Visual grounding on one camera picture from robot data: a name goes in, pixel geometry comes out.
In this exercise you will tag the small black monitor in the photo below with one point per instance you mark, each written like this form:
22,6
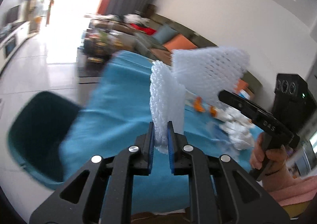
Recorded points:
13,15

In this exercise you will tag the cluttered coffee table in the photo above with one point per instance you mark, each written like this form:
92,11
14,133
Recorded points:
100,41

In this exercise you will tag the white foam net sleeve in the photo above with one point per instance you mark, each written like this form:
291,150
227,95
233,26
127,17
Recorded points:
207,71

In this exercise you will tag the white black tv cabinet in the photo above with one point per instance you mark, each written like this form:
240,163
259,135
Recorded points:
13,41

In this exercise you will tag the orange cushion near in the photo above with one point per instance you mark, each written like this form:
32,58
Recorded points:
241,85

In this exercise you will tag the green sectional sofa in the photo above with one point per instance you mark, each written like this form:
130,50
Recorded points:
147,46

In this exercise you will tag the right hand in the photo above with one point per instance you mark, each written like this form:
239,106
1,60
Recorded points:
277,157

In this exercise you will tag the blue cushion far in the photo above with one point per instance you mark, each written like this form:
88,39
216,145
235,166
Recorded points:
164,34

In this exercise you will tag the blue floral table cloth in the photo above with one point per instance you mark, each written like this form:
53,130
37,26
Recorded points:
118,111

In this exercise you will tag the teal trash bin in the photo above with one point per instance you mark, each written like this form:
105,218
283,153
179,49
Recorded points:
36,134

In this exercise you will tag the white tissue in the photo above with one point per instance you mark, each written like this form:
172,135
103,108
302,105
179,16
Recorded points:
237,127

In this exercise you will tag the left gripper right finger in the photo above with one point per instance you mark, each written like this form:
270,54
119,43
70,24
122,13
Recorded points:
221,191

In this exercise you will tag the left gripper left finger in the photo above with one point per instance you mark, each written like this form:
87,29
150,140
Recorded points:
101,190

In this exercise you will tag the orange cushion far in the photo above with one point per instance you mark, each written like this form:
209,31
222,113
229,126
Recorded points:
179,42

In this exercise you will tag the orange peel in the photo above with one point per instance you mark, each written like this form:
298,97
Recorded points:
197,105

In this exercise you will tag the pink sleeve right forearm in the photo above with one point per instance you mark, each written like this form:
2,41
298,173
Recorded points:
287,190

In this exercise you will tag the orange cushion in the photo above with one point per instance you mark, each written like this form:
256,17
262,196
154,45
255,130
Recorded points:
241,85
179,42

